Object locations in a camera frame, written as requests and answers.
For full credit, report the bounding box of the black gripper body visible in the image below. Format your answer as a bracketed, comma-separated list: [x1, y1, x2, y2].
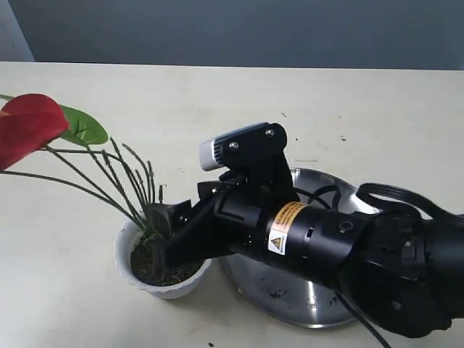
[198, 181, 373, 286]

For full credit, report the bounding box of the white scalloped flower pot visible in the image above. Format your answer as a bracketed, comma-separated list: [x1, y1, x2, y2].
[113, 220, 212, 300]

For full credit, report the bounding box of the red artificial anthurium plant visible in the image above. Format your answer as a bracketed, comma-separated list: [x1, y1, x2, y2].
[1, 94, 173, 245]

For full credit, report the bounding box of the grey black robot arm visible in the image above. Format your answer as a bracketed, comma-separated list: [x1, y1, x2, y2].
[156, 183, 463, 338]

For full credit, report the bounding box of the round steel plate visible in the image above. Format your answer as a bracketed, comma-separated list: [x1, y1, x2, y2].
[220, 168, 377, 328]

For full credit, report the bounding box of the black camera cable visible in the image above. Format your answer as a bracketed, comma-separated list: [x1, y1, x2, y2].
[297, 182, 464, 348]

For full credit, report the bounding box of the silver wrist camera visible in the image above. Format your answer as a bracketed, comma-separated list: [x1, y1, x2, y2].
[199, 123, 287, 171]

